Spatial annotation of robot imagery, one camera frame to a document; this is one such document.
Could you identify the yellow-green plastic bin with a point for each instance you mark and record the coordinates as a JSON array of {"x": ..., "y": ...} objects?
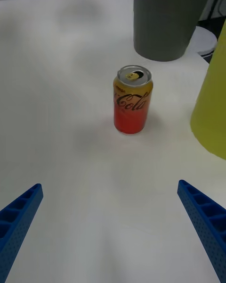
[{"x": 212, "y": 113}]

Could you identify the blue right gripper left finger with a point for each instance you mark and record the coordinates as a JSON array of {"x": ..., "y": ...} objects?
[{"x": 16, "y": 219}]

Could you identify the grey plastic bin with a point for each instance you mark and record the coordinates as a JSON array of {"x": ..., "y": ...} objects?
[{"x": 164, "y": 21}]

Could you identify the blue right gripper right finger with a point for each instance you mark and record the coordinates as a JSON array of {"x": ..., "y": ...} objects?
[{"x": 207, "y": 219}]

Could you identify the orange red drink can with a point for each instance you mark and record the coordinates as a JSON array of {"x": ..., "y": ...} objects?
[{"x": 131, "y": 108}]

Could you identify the white round disc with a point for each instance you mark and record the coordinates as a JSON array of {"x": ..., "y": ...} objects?
[{"x": 204, "y": 40}]

